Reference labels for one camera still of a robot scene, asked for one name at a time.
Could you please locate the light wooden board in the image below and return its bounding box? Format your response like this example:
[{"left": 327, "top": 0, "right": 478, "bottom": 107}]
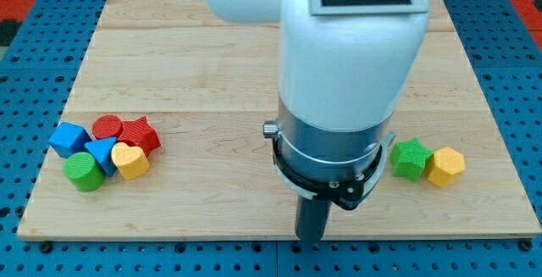
[{"left": 17, "top": 0, "right": 541, "bottom": 241}]

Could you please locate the silver black wrist flange clamp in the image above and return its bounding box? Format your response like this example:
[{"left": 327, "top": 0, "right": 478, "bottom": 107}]
[{"left": 272, "top": 101, "right": 396, "bottom": 210}]

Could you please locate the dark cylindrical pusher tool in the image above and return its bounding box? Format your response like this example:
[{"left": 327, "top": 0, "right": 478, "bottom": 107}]
[{"left": 296, "top": 197, "right": 331, "bottom": 242}]

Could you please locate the yellow heart block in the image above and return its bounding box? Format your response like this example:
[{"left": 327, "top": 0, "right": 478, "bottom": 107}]
[{"left": 111, "top": 142, "right": 150, "bottom": 180}]

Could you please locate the red star block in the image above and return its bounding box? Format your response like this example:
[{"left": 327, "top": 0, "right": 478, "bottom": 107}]
[{"left": 118, "top": 116, "right": 162, "bottom": 157}]

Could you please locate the green star block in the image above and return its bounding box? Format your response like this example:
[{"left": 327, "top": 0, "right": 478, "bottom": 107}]
[{"left": 390, "top": 137, "right": 433, "bottom": 182}]

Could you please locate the green cylinder block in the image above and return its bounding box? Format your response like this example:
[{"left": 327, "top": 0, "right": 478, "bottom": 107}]
[{"left": 63, "top": 152, "right": 105, "bottom": 192}]

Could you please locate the blue cube block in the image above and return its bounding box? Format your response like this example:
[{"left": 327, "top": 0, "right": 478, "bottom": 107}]
[{"left": 47, "top": 122, "right": 91, "bottom": 158}]

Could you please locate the yellow hexagon block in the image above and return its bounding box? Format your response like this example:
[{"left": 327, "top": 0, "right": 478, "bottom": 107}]
[{"left": 426, "top": 147, "right": 466, "bottom": 188}]

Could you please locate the red cylinder block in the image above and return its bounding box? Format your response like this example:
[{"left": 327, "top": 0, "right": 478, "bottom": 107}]
[{"left": 91, "top": 114, "right": 124, "bottom": 139}]

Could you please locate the blue triangle block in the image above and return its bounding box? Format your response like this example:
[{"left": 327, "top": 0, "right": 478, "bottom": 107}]
[{"left": 84, "top": 137, "right": 117, "bottom": 177}]

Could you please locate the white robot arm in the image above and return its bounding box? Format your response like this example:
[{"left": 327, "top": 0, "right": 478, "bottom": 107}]
[{"left": 205, "top": 0, "right": 429, "bottom": 132}]

